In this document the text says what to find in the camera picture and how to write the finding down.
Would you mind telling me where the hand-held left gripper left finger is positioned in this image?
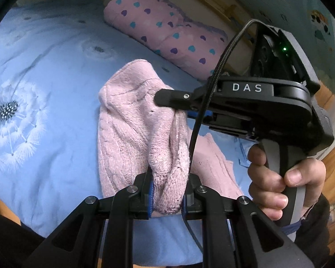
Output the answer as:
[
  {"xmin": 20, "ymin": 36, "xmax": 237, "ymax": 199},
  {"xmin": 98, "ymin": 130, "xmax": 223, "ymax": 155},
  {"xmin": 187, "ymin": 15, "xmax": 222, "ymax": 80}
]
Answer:
[{"xmin": 25, "ymin": 172, "xmax": 153, "ymax": 268}]

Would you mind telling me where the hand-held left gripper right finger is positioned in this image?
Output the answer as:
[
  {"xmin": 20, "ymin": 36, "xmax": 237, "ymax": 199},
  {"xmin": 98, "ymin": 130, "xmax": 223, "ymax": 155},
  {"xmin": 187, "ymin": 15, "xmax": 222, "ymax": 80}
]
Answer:
[{"xmin": 182, "ymin": 174, "xmax": 316, "ymax": 268}]

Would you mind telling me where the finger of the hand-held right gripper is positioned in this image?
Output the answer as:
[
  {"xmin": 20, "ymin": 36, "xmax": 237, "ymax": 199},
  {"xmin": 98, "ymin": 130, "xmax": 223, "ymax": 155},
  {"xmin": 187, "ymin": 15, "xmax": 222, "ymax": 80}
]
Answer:
[
  {"xmin": 154, "ymin": 80, "xmax": 276, "ymax": 121},
  {"xmin": 188, "ymin": 111, "xmax": 257, "ymax": 141}
]

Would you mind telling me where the pink knit sweater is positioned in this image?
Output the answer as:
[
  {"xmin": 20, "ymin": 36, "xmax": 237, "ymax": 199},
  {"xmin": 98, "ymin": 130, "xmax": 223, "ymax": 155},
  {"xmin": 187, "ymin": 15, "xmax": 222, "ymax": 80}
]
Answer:
[{"xmin": 97, "ymin": 59, "xmax": 245, "ymax": 219}]

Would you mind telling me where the person's right forearm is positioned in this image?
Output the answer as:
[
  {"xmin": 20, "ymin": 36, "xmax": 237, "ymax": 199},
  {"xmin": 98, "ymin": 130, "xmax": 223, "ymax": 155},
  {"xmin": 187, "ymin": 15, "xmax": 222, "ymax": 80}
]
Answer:
[{"xmin": 293, "ymin": 194, "xmax": 335, "ymax": 268}]

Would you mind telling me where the person's right hand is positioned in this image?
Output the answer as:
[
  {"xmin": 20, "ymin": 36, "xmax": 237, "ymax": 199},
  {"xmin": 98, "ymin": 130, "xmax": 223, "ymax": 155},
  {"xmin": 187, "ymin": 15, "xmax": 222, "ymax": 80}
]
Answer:
[{"xmin": 247, "ymin": 145, "xmax": 328, "ymax": 221}]

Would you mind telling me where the pink heart-patterned pillow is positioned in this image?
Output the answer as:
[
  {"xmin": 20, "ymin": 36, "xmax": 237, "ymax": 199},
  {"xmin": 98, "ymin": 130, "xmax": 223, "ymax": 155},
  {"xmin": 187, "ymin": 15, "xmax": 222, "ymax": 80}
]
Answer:
[{"xmin": 103, "ymin": 0, "xmax": 230, "ymax": 82}]

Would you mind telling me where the blue dandelion print bedsheet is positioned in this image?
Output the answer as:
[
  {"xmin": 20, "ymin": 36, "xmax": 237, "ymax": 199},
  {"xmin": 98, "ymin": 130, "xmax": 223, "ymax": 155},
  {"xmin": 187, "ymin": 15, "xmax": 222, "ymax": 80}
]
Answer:
[{"xmin": 0, "ymin": 0, "xmax": 259, "ymax": 268}]

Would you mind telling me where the person's dark clothing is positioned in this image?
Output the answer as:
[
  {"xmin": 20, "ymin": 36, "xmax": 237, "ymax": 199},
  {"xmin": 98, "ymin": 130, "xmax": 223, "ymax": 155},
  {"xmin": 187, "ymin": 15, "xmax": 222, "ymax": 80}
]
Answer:
[{"xmin": 0, "ymin": 205, "xmax": 48, "ymax": 268}]

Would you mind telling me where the black braided cable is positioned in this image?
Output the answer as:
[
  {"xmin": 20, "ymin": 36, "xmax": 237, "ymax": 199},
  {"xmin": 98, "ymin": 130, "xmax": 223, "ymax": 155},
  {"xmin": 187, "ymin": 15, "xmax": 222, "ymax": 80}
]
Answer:
[{"xmin": 181, "ymin": 19, "xmax": 268, "ymax": 257}]

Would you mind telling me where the teal cartoon wall poster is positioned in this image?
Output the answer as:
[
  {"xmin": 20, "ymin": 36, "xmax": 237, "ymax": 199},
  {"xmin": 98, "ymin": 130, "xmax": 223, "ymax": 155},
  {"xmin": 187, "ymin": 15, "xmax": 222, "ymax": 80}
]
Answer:
[{"xmin": 212, "ymin": 0, "xmax": 335, "ymax": 90}]

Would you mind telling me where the blue wrist strap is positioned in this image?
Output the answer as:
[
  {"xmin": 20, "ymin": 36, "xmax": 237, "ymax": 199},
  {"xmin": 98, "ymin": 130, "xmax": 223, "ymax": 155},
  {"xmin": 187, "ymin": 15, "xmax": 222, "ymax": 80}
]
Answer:
[{"xmin": 281, "ymin": 218, "xmax": 302, "ymax": 235}]

